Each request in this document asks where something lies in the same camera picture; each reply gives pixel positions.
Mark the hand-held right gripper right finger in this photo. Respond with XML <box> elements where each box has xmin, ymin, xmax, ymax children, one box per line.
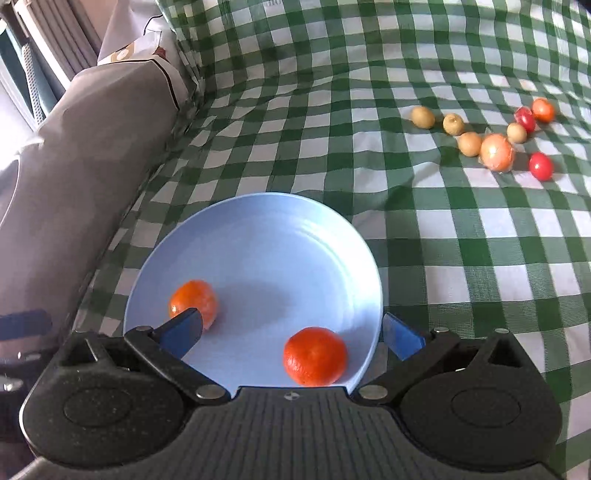
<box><xmin>353</xmin><ymin>312</ymin><xmax>536</xmax><ymax>407</ymax></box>

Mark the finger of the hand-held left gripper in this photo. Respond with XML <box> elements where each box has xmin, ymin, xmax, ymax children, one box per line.
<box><xmin>0</xmin><ymin>310</ymin><xmax>53</xmax><ymax>341</ymax></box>

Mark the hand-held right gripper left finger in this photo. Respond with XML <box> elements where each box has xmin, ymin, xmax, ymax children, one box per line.
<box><xmin>56</xmin><ymin>308</ymin><xmax>232</xmax><ymax>407</ymax></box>

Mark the mandarin orange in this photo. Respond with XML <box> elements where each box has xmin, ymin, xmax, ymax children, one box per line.
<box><xmin>168</xmin><ymin>280</ymin><xmax>219</xmax><ymax>330</ymax></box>
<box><xmin>283</xmin><ymin>327</ymin><xmax>348</xmax><ymax>387</ymax></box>

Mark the light blue plate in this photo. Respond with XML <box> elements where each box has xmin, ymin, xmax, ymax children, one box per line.
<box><xmin>124</xmin><ymin>192</ymin><xmax>384</xmax><ymax>394</ymax></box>

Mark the large plastic-wrapped orange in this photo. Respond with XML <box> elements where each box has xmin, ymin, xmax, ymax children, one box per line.
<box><xmin>479</xmin><ymin>134</ymin><xmax>516</xmax><ymax>173</ymax></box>

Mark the plain red fruit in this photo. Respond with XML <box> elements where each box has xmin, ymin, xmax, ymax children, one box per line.
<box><xmin>529</xmin><ymin>152</ymin><xmax>554</xmax><ymax>181</ymax></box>

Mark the shiny red fruit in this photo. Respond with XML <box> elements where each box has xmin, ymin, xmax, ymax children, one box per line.
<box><xmin>514</xmin><ymin>106</ymin><xmax>537</xmax><ymax>134</ymax></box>

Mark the small orange fruit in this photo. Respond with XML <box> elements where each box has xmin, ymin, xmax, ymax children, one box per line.
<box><xmin>531</xmin><ymin>98</ymin><xmax>556</xmax><ymax>123</ymax></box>

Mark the grey sofa armrest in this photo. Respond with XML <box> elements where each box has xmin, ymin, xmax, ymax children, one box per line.
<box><xmin>0</xmin><ymin>60</ymin><xmax>186</xmax><ymax>367</ymax></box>

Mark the teal curtain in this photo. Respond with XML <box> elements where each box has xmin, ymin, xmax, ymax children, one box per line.
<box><xmin>0</xmin><ymin>25</ymin><xmax>63</xmax><ymax>121</ymax></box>

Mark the green checked cloth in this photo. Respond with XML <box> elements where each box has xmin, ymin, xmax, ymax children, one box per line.
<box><xmin>74</xmin><ymin>0</ymin><xmax>591</xmax><ymax>469</ymax></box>

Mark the white printed cloth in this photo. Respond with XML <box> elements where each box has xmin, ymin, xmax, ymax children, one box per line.
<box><xmin>96</xmin><ymin>0</ymin><xmax>197</xmax><ymax>112</ymax></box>

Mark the white window frame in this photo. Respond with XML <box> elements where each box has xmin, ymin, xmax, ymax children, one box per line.
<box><xmin>0</xmin><ymin>0</ymin><xmax>109</xmax><ymax>132</ymax></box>

